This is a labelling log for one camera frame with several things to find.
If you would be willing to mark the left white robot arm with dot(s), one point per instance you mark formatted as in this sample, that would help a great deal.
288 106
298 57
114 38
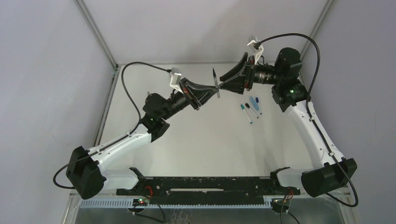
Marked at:
89 170

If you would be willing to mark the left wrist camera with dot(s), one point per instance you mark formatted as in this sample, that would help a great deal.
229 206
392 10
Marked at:
175 77

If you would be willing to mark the light blue correction tape pen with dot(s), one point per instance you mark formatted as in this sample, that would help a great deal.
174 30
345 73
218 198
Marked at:
254 103

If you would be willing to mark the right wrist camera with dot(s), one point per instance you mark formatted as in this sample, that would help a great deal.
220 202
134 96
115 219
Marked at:
255 45

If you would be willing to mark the white pen green end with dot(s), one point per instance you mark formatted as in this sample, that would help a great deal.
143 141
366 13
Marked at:
246 114

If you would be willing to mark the black checkered pen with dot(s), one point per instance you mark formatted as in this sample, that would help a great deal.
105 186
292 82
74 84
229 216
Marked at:
216 82

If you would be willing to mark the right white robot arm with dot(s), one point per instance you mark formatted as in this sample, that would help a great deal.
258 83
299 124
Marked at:
331 170

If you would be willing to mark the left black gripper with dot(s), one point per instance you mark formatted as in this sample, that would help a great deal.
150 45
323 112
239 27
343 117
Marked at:
191 98

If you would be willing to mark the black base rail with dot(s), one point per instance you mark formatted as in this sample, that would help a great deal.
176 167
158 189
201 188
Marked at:
212 191

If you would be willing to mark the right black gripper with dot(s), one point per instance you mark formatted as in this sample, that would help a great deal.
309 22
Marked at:
247 78

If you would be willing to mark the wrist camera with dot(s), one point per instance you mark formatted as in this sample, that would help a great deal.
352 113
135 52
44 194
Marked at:
255 45
175 77

